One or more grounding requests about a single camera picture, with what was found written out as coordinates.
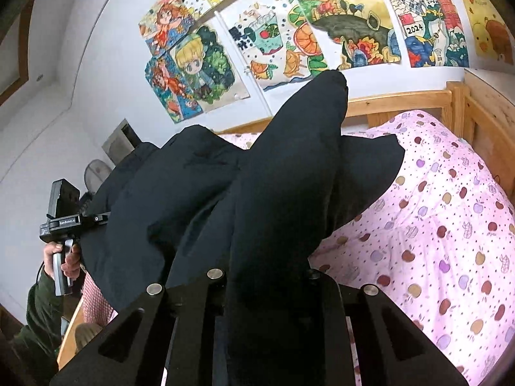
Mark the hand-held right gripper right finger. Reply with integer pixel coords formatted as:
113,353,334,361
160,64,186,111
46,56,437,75
308,267,470,386

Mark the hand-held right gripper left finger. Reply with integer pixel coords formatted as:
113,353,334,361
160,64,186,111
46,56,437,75
48,267,232,386

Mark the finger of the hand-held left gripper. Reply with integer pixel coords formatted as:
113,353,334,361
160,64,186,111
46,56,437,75
81,211,112,228

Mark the dark navy jacket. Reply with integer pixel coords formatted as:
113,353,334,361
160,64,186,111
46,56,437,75
80,70,406,386

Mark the person's left forearm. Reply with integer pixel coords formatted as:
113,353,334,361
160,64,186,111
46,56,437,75
10,265,65,374

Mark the person's left hand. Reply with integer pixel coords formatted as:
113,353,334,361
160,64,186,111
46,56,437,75
43,244,83,286

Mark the white electric fan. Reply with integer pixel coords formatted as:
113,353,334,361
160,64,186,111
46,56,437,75
81,159,112,199

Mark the red checked cloth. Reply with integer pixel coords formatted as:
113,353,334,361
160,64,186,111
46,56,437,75
81,269,118,327

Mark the wooden board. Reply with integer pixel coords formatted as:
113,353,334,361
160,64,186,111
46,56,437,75
56,295,87,371

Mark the pink apple print bedsheet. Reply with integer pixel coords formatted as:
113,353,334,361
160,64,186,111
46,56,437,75
161,109,515,386

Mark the grey wall panel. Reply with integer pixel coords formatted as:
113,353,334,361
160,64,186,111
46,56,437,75
102,118,141,165

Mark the red haired girl wall poster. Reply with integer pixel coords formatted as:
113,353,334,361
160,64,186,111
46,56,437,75
144,54,204,124

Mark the anime boy wall poster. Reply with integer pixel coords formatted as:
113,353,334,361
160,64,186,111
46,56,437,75
169,22,250,113

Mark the orange haired girl wall poster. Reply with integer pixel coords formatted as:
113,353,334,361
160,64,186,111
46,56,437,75
139,0,190,55

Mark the drinks and oranges wall poster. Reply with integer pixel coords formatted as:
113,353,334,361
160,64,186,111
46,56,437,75
219,0,328,91

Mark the wooden bed frame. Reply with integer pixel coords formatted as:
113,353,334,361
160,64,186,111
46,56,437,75
213,68,515,210

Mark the landscape wall poster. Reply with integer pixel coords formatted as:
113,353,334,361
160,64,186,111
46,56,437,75
287,0,403,73

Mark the blue dragon wall poster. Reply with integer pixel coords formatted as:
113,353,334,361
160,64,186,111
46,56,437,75
372,0,471,69

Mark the yellow bear wall poster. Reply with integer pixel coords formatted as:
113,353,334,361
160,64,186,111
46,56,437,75
448,0,515,75

